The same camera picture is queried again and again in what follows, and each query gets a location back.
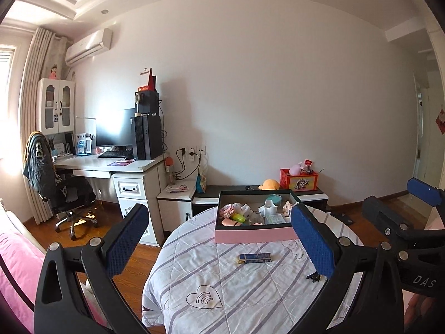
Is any black folding gear gadget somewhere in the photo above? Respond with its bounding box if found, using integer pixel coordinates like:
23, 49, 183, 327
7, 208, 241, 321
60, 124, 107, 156
306, 272, 321, 282

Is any blue rectangular card box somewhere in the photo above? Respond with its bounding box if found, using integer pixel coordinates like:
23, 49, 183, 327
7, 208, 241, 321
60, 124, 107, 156
238, 252, 272, 264

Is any wall power socket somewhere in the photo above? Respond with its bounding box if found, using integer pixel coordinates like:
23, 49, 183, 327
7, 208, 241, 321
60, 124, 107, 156
177, 146, 207, 161

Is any striped white quilt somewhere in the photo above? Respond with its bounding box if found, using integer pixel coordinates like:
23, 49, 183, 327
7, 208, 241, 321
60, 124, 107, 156
141, 204, 364, 334

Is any pink white small figurine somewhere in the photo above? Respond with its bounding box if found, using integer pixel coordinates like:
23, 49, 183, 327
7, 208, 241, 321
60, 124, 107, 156
282, 201, 295, 218

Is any dark jacket on chair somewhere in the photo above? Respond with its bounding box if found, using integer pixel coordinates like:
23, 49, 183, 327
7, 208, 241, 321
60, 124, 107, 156
23, 131, 57, 201

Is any pink storage box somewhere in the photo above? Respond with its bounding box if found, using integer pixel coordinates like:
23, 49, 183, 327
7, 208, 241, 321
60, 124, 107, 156
214, 190, 301, 244

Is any white glass door cabinet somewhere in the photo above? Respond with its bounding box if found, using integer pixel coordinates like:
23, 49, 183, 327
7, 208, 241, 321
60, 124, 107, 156
36, 78, 75, 135

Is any beige curtain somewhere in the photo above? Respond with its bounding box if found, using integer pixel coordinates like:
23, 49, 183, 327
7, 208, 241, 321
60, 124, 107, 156
18, 28, 55, 225

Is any white pink block toy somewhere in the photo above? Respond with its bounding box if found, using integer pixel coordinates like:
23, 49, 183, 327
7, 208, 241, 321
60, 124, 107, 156
241, 203, 254, 219

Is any white computer desk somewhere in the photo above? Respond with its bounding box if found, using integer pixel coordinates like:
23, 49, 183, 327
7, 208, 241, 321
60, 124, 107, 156
55, 155, 166, 247

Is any white booklet in box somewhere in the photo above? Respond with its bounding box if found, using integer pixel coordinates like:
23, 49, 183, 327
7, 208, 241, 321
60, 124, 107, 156
265, 213, 287, 225

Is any black keyboard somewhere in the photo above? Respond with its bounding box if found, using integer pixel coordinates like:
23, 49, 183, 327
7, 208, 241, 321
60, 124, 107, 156
97, 150, 134, 160

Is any white air conditioner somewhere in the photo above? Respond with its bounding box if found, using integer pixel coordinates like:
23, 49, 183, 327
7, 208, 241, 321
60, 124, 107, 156
65, 29, 113, 67

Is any low white black cabinet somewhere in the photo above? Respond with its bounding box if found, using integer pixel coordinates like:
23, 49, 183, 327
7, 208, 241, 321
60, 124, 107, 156
156, 179, 330, 232

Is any red doll on cabinet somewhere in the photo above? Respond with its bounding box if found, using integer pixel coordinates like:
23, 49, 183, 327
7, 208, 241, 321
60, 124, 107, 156
49, 64, 58, 80

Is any red paper bag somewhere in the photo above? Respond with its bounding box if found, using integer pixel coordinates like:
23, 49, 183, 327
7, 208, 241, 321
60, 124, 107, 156
137, 68, 156, 92

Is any yellow highlighter pen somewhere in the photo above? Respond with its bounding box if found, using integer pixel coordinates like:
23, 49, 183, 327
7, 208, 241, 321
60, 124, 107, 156
231, 213, 246, 223

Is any pink bed cover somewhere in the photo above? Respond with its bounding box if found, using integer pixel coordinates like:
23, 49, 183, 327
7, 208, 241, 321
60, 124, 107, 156
1, 210, 45, 333

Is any black computer tower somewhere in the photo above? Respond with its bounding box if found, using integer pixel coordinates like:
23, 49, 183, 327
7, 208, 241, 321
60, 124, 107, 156
130, 115, 163, 161

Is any black office chair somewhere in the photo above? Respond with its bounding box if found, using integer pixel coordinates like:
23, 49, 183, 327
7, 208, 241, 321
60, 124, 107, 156
48, 176, 99, 240

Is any black speaker box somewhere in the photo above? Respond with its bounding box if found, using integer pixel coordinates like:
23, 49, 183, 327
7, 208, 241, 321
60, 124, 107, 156
135, 90, 159, 116

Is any red toy box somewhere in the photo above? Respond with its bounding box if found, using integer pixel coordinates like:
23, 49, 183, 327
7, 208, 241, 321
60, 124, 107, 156
280, 169, 318, 191

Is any pink plush toy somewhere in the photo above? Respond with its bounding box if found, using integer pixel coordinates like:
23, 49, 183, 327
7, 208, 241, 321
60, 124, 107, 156
288, 163, 302, 176

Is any orange plush toy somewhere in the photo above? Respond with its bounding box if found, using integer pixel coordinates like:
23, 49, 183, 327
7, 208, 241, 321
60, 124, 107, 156
258, 179, 280, 191

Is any black computer monitor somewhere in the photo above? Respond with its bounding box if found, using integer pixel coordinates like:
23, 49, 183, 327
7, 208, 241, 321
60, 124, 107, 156
96, 108, 136, 150

